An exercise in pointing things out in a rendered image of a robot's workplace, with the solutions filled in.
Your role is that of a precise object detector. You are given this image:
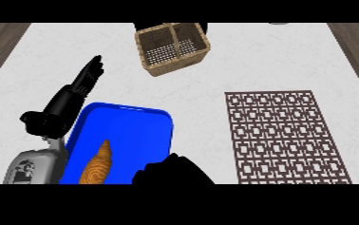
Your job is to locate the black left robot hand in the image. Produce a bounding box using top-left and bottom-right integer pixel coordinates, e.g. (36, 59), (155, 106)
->
(18, 54), (105, 141)

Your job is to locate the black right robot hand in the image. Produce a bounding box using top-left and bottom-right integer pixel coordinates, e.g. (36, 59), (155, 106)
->
(130, 152), (216, 185)

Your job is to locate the brown patterned placemat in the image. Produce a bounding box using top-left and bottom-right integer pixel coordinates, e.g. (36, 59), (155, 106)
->
(223, 89), (353, 185)

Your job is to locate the wicker basket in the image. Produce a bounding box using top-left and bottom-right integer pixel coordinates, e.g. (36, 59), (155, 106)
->
(133, 23), (211, 78)

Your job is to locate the blue rectangular tray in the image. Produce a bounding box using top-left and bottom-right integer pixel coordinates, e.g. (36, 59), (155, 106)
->
(59, 102), (176, 185)

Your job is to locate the orange croissant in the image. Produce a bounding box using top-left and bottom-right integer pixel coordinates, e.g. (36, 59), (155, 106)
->
(77, 139), (114, 185)

